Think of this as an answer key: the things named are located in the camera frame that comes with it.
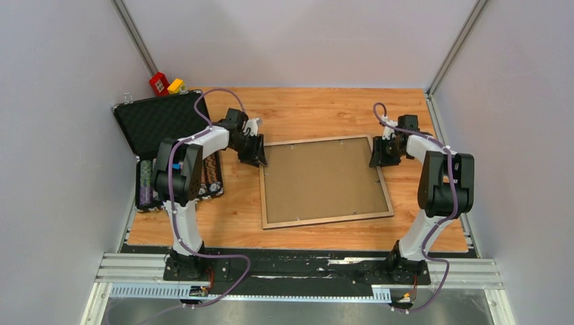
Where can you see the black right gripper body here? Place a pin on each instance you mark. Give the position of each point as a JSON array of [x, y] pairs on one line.
[[386, 152]]

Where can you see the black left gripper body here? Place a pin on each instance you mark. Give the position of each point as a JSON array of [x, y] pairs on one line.
[[247, 147]]

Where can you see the brown cardboard backing board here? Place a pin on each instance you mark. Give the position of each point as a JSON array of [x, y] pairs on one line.
[[325, 179]]

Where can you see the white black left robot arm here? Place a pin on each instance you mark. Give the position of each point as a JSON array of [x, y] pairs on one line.
[[177, 178]]

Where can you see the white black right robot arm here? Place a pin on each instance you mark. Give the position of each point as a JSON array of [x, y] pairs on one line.
[[445, 190]]

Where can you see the brown orange chip stack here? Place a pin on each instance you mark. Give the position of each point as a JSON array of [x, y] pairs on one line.
[[211, 174]]

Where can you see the yellow toy block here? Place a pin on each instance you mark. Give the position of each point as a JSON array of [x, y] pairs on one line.
[[177, 86]]

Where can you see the black poker chip case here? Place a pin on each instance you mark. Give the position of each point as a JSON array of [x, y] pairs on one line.
[[150, 125]]

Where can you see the green purple chip stack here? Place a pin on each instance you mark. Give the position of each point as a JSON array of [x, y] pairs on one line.
[[145, 189]]

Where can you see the red toy house block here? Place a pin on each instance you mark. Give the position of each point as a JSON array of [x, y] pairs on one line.
[[159, 84]]

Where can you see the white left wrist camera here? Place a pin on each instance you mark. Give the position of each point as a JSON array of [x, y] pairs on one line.
[[252, 126]]

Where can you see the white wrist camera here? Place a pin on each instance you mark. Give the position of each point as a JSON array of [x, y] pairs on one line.
[[252, 126], [389, 128]]

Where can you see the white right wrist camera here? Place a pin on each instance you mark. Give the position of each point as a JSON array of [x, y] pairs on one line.
[[389, 128]]

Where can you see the aluminium rail frame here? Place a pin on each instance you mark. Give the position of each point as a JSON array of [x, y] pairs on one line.
[[127, 291]]

